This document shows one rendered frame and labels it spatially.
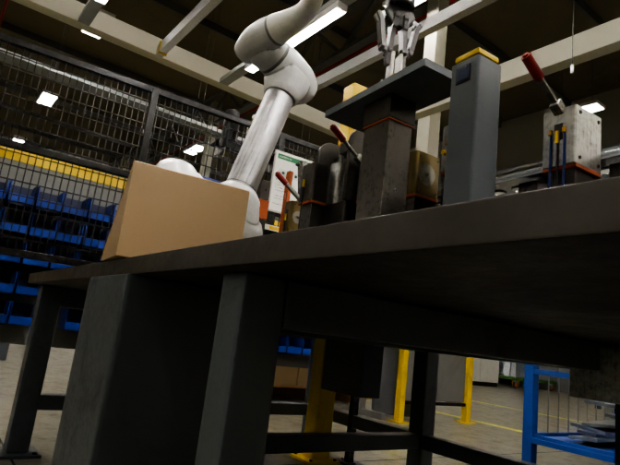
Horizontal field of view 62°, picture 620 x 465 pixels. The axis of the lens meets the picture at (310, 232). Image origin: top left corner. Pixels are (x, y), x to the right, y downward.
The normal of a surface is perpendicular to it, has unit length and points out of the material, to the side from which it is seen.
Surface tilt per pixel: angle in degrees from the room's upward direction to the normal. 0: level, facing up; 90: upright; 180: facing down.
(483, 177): 90
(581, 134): 90
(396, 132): 90
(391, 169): 90
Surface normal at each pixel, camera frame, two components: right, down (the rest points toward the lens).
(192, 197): 0.50, -0.11
